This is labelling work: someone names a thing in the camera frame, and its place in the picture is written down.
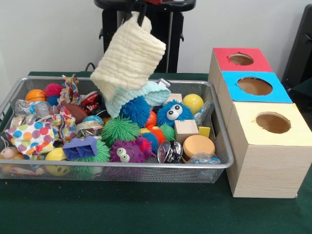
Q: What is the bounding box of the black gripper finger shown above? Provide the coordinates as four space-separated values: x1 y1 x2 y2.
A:
124 4 135 23
137 2 148 27

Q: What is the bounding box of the cream waffle cloth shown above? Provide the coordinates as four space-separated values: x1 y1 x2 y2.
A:
90 11 167 102

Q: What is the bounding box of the red black packet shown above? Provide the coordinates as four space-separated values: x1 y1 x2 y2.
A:
80 91 105 117

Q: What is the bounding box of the clear blue plastic packet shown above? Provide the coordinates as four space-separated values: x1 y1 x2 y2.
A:
194 102 215 126

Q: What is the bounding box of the clear mesh bin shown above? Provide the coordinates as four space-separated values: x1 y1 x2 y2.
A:
0 76 234 183

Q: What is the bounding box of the wooden box with three holes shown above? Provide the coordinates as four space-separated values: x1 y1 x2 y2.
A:
208 47 312 199

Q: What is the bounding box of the mint green knit cloth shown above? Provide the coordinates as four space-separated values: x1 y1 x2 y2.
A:
104 80 172 119

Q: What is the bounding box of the blue fuzzy ball with eyes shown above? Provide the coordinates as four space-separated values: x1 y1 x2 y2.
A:
156 100 194 128

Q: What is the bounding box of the pink spiky ball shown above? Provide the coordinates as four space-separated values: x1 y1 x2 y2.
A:
44 83 63 98

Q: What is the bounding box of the blue globe ball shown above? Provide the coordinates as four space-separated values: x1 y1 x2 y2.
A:
82 116 104 124

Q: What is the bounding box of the brown toy football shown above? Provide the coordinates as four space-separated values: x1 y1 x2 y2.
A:
63 102 89 124

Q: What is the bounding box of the small green spiky ball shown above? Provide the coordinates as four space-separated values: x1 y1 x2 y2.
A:
100 116 141 146

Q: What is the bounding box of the silver can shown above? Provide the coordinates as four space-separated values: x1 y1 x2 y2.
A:
75 121 104 138

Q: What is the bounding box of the wooden cube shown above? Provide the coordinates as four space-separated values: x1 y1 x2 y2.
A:
174 119 199 143

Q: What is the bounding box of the small orange basketball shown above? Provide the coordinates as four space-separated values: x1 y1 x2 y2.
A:
25 89 47 103

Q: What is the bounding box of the yellow block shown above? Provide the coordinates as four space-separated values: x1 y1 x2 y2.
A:
197 126 211 139

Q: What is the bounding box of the purple spiky ball with eyes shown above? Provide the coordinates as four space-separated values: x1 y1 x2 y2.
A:
109 136 153 164

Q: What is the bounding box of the large green spiky ball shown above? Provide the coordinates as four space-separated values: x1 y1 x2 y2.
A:
73 139 112 164

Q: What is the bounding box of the round wooden disc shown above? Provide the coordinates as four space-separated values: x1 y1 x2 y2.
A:
181 135 216 161

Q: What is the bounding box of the purple plastic block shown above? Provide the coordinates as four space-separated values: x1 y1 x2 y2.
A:
62 136 98 160

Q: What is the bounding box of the black chair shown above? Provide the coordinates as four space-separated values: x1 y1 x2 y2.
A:
283 5 312 91

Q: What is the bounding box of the polka dot cloth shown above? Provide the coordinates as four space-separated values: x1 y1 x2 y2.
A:
5 115 74 160

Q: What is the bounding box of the clear crumpled plastic packet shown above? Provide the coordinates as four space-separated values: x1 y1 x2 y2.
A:
188 152 222 165

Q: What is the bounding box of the yellow smiley ball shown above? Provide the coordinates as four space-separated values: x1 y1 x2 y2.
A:
45 148 72 176

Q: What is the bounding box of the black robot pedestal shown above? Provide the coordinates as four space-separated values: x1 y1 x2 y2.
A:
94 0 196 74

